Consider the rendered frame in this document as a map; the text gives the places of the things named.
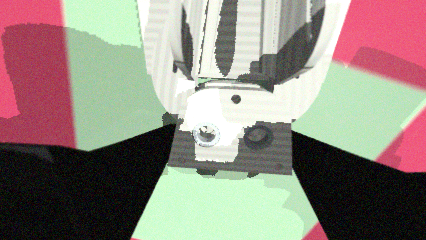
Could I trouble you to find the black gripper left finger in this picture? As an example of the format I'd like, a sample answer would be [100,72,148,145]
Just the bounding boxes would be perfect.
[0,124,176,240]

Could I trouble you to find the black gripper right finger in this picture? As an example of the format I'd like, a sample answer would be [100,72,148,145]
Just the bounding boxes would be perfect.
[291,130,426,240]

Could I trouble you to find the grey metal plate with two round holes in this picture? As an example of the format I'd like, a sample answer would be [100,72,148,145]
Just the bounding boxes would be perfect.
[167,85,292,176]

